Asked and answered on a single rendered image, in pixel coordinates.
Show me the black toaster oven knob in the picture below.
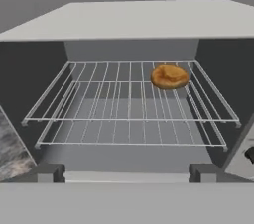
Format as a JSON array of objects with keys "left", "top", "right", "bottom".
[{"left": 244, "top": 146, "right": 254, "bottom": 165}]

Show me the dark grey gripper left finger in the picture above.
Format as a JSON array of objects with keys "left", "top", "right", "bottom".
[{"left": 5, "top": 162, "right": 66, "bottom": 184}]

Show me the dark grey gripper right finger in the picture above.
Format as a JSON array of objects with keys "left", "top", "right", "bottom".
[{"left": 188, "top": 163, "right": 253, "bottom": 184}]

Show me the small white wire oven rack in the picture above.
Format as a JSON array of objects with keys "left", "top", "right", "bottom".
[{"left": 34, "top": 80, "right": 229, "bottom": 153}]

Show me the grey toaster oven door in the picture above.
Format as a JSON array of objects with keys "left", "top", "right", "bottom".
[{"left": 64, "top": 171, "right": 191, "bottom": 184}]

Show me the grey toaster oven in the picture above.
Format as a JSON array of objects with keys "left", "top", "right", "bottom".
[{"left": 0, "top": 0, "right": 254, "bottom": 184}]

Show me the large white wire oven rack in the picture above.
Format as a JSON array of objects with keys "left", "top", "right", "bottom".
[{"left": 21, "top": 60, "right": 242, "bottom": 129}]

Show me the round golden brown bread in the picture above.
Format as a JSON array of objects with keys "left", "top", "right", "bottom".
[{"left": 150, "top": 63, "right": 191, "bottom": 91}]

